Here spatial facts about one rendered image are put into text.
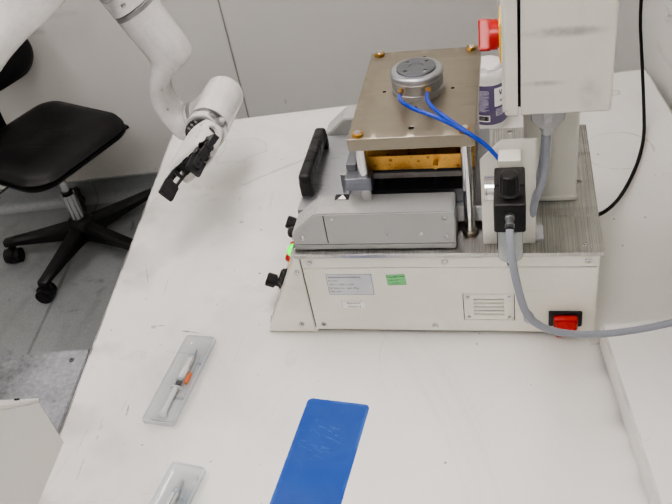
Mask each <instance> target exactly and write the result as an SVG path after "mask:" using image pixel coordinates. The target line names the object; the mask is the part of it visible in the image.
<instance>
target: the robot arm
mask: <svg viewBox="0 0 672 504"><path fill-rule="evenodd" d="M65 1H66V0H0V72H1V70H2V69H3V67H4V66H5V64H6V63H7V62H8V60H9V59H10V58H11V56H12V55H13V54H14V53H15V51H16V50H17V49H18V48H19V47H20V46H21V45H22V44H23V43H24V42H25V41H26V40H27V39H28V38H29V37H30V36H31V35H32V34H33V33H34V32H35V31H36V30H37V29H38V28H39V27H40V26H41V25H42V24H43V23H44V22H45V21H46V20H47V19H48V18H49V17H50V16H51V15H52V14H53V13H54V12H56V11H57V9H58V8H59V7H60V6H61V5H62V4H63V3H64V2H65ZM99 1H100V2H101V3H102V4H103V5H104V7H105V8H106V9H107V10H108V12H109V13H110V14H111V15H112V16H113V18H114V19H115V20H116V21H117V23H118V24H119V25H120V26H121V27H122V29H123V30H124V31H125V32H126V33H127V35H128V36H129V37H130V38H131V39H132V40H133V42H134V43H135V44H136V45H137V46H138V48H139V49H140V50H141V51H142V52H143V54H144V55H145V56H146V57H147V59H148V60H149V62H150V66H151V70H150V77H149V85H148V92H149V99H150V102H151V105H152V107H153V109H154V111H155V112H156V114H157V115H158V116H159V118H160V119H161V120H162V122H163V123H164V124H165V125H166V127H167V128H168V129H169V130H170V131H171V132H172V133H173V134H174V135H175V136H176V137H177V138H178V139H180V140H183V143H182V144H181V146H180V148H179V149H178V151H177V153H176V155H175V156H174V158H173V160H172V162H171V164H170V167H169V170H170V171H171V172H170V173H169V174H168V176H167V177H166V178H165V180H164V181H163V183H162V185H161V187H160V189H159V191H158V193H159V194H160V195H162V196H163V197H164V198H166V199H167V200H168V201H170V202H172V201H173V199H174V197H175V195H176V193H177V191H178V189H179V188H178V186H179V185H180V183H181V182H182V181H183V182H185V183H189V182H191V181H192V180H193V179H194V178H195V177H200V176H201V174H202V172H203V170H204V169H205V168H207V167H208V166H209V165H210V164H211V163H212V161H213V160H214V158H215V156H216V154H217V151H218V148H219V147H220V146H221V145H222V144H223V142H224V140H225V138H226V136H227V134H228V132H229V129H230V127H231V125H232V123H233V121H234V119H235V116H236V114H237V112H238V110H239V108H240V106H241V103H242V101H243V91H242V89H241V87H240V85H239V84H238V83H237V82H236V81H234V80H233V79H231V78H229V77H226V76H216V77H213V78H212V79H210V80H209V81H208V83H207V84H206V86H205V88H204V90H203V91H202V93H201V94H200V95H199V96H197V97H196V98H195V99H193V100H191V101H189V102H187V103H184V102H182V101H181V99H180V98H179V97H178V95H177V94H176V92H175V91H174V89H173V86H172V77H173V75H174V74H175V73H176V72H177V71H178V70H179V69H180V68H181V67H182V66H183V65H184V64H185V63H186V62H187V61H188V60H189V58H190V57H191V54H192V47H191V44H190V42H189V40H188V38H187V37H186V35H185V34H184V32H183V31H182V30H181V28H180V27H179V26H178V24H177V23H176V22H175V20H174V19H173V18H172V16H171V15H170V14H169V12H168V11H167V10H166V8H165V7H164V6H163V4H162V3H161V2H160V0H99ZM181 171H182V172H181ZM180 172H181V174H180ZM176 177H179V178H180V179H179V180H178V181H177V183H175V182H173V181H174V179H175V178H176Z"/></svg>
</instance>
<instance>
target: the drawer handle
mask: <svg viewBox="0 0 672 504"><path fill-rule="evenodd" d="M328 148H329V142H328V136H327V133H326V130H325V128H316V129H315V131H314V134H313V136H312V139H311V142H310V145H309V148H308V150H307V153H306V156H305V159H304V162H303V164H302V167H301V170H300V173H299V176H298V179H299V186H300V191H301V195H302V196H313V195H314V188H313V180H314V177H315V174H316V171H317V167H318V164H319V161H320V158H321V155H322V152H323V149H328Z"/></svg>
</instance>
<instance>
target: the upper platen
mask: <svg viewBox="0 0 672 504"><path fill-rule="evenodd" d="M471 152H472V170H473V176H474V175H475V170H476V153H477V141H476V146H471ZM366 156H367V163H368V169H369V171H373V177H374V179H383V178H413V177H444V176H462V174H461V158H460V147H441V148H417V149H393V150H368V151H366Z"/></svg>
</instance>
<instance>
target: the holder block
mask: <svg viewBox="0 0 672 504"><path fill-rule="evenodd" d="M477 155H478V142H477V153H476V170H475V175H474V176H473V189H474V201H475V191H476V173H477ZM437 192H454V193H456V202H463V189H462V176H444V177H413V178H383V179H374V185H373V190H372V194H401V193H437Z"/></svg>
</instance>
